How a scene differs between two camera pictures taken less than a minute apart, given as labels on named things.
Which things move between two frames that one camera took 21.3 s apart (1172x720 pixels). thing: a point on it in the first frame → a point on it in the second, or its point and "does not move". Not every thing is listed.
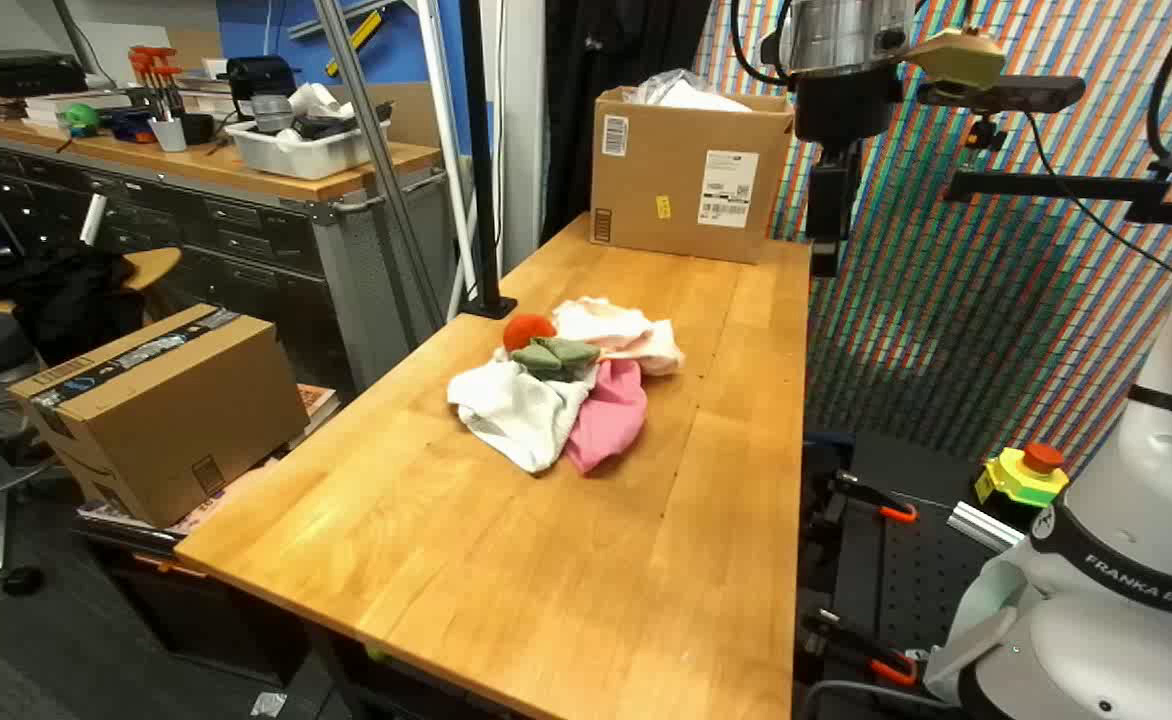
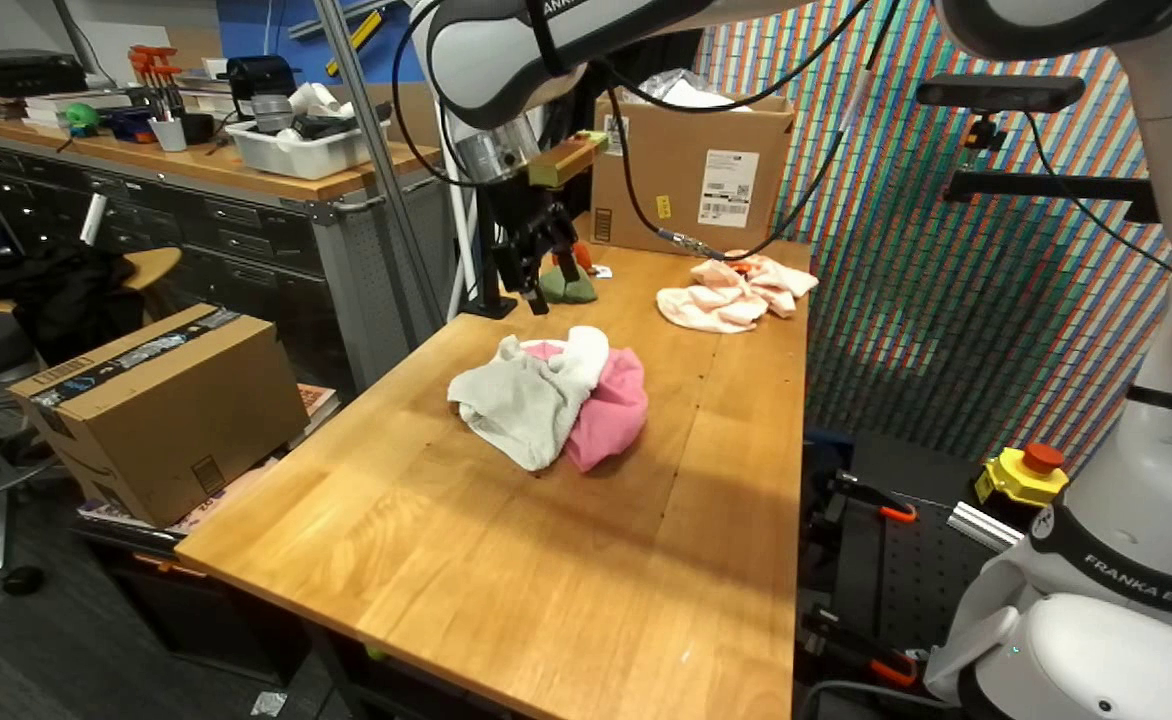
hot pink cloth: [611, 416] does not move
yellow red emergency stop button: [1028, 475] does not move
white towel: [518, 408] does not move
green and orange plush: [530, 341] → [575, 288]
